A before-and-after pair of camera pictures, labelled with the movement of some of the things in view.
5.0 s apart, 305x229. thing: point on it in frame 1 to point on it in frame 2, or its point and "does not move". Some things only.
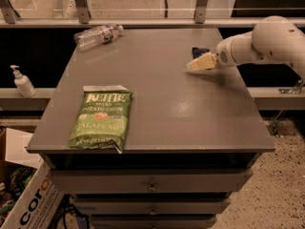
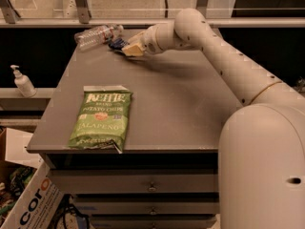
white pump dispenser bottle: [23, 84] does not move
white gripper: [223, 56] to [149, 42]
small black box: [198, 52] to [118, 45]
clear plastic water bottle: [91, 38] does not move
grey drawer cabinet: [192, 137] does not move
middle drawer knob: [152, 212] does not move
